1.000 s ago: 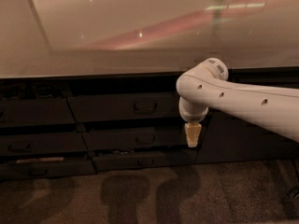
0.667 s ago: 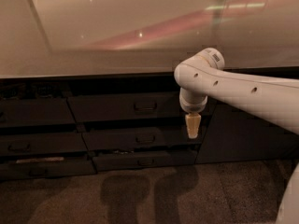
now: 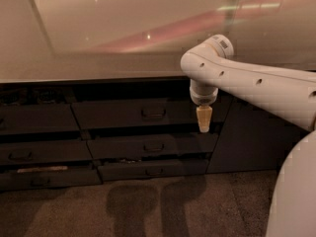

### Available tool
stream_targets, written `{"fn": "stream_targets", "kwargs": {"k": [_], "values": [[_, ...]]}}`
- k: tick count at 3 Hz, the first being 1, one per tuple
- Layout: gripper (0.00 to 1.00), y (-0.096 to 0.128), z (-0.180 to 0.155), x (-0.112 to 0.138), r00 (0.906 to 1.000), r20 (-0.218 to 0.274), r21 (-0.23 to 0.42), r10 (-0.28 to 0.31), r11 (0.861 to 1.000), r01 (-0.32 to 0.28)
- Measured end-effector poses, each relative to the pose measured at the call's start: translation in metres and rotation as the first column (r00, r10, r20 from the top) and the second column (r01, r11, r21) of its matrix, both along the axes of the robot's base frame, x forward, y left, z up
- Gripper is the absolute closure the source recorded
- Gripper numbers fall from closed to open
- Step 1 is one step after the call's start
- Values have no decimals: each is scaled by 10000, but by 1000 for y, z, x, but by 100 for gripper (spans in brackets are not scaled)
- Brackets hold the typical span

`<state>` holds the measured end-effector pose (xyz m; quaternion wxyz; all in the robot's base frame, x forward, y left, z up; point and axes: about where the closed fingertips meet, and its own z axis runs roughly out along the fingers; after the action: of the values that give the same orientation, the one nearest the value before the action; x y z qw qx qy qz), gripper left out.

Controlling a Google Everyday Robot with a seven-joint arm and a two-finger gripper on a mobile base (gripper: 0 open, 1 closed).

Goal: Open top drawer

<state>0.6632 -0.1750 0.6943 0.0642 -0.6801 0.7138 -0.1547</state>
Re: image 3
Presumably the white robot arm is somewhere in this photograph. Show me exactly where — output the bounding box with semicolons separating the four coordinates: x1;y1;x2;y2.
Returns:
180;35;316;237

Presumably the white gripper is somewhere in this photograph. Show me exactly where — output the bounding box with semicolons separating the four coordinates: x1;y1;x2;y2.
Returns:
190;87;218;133

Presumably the grey cabinet door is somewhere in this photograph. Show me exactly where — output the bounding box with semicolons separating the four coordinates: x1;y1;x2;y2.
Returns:
207;98;307;173

